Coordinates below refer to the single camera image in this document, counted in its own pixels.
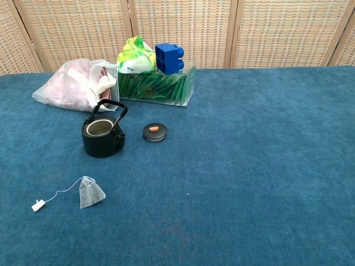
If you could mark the black teapot lid orange knob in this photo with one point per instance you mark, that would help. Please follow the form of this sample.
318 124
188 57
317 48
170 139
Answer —
154 133

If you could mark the blue felt tablecloth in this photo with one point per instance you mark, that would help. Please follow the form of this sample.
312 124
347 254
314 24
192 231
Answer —
222 180

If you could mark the woven wooden folding screen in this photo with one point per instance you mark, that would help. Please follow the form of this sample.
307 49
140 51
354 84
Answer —
180 30

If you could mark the black cast iron teapot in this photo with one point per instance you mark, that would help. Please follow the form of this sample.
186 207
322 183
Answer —
102 147

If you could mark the blue plastic building block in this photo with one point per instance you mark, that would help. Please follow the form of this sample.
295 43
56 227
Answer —
169 59

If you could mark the clear box of green sachets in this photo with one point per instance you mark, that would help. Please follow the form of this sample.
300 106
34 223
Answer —
158 88

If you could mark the clear bag of pink items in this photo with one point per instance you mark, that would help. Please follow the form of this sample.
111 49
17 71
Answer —
66 88

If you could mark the green yellow tissue pack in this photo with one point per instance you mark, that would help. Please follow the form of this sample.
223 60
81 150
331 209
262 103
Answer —
136 61

